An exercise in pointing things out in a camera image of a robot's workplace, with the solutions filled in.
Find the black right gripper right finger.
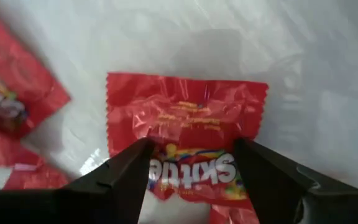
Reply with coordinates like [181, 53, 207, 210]
[234, 138, 358, 224]

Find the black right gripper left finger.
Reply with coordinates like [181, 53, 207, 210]
[0, 138, 155, 224]

